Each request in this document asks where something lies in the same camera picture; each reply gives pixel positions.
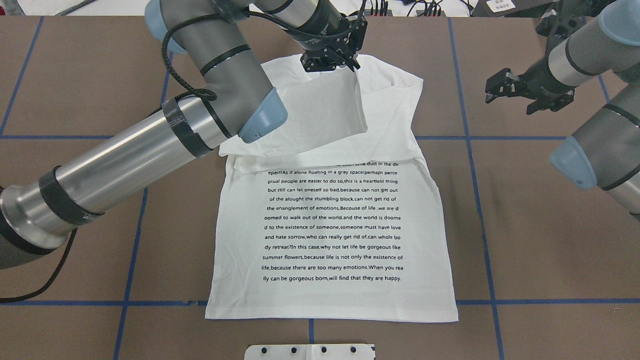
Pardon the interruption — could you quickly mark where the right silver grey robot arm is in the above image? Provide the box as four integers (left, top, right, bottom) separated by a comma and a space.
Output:
484, 0, 640, 220

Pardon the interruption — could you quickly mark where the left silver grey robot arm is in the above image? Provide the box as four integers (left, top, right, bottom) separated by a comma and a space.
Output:
0, 0, 367, 269

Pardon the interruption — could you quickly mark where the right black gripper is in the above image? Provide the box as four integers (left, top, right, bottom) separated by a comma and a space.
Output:
485, 68, 575, 115

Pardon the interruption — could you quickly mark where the white long-sleeve printed shirt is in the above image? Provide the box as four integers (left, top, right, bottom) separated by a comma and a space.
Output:
205, 55, 458, 322

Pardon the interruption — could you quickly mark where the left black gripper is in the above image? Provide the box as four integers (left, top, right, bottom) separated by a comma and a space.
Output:
301, 19, 368, 73

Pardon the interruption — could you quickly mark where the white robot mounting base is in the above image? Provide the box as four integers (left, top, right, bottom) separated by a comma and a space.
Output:
244, 343, 377, 360

